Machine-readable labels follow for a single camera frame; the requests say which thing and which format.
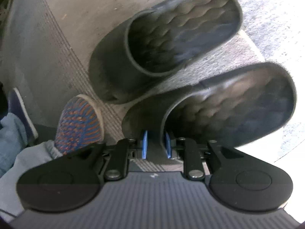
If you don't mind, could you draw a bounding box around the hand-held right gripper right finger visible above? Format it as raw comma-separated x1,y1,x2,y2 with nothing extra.
164,130,245,181

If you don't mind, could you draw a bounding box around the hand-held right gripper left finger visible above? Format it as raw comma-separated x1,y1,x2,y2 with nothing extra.
67,130,149,181

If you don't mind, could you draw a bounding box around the black slide sandal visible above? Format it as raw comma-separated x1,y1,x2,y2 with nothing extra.
121,62,297,148
88,0,243,104

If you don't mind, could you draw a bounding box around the blue orange patterned shoe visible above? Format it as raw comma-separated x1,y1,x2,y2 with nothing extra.
55,94,104,156

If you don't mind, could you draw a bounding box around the grey ribbed floor mat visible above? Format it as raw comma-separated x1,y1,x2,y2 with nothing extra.
36,0,153,172

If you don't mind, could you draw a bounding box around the navy white-edged shoe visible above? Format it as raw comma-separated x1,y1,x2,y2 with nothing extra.
7,88,39,146

